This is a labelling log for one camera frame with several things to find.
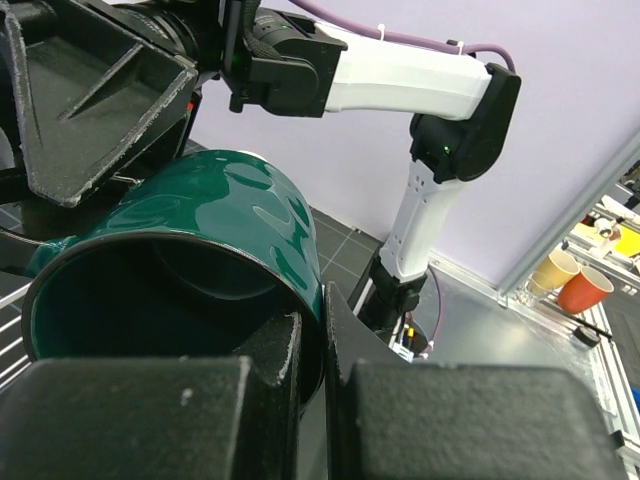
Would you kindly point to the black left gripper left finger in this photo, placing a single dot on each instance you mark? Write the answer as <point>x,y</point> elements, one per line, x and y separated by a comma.
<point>234,417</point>

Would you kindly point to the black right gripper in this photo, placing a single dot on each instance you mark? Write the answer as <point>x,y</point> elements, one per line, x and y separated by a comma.
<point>95,86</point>

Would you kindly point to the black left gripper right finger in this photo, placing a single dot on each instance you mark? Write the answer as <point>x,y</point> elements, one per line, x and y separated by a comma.
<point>391,419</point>

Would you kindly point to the dark green mug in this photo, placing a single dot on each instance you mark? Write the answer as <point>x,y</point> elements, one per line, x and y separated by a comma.
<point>190,262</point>

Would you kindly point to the black tape roll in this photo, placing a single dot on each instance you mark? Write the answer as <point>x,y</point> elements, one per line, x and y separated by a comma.
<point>587,336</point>

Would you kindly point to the yellow paper cup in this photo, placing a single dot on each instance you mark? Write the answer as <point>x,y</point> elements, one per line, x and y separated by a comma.
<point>558,268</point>

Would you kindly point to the orange paper cup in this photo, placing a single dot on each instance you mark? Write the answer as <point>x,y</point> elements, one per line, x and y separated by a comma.
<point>584,291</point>

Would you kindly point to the aluminium frame post right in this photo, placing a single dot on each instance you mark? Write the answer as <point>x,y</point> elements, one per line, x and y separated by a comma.
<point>563,222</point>

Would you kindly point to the white wire dish rack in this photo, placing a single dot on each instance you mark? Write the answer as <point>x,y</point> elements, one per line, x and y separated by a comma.
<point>14,358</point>

